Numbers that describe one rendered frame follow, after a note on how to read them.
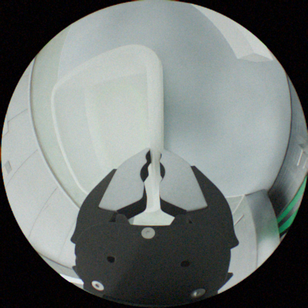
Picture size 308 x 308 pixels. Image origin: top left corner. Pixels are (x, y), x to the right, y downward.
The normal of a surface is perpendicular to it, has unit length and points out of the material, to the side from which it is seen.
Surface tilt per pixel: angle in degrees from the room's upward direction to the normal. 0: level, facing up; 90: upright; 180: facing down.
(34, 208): 90
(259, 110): 0
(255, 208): 90
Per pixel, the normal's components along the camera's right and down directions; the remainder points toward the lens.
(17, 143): 0.97, -0.09
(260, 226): -0.20, -0.86
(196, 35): -0.17, 0.51
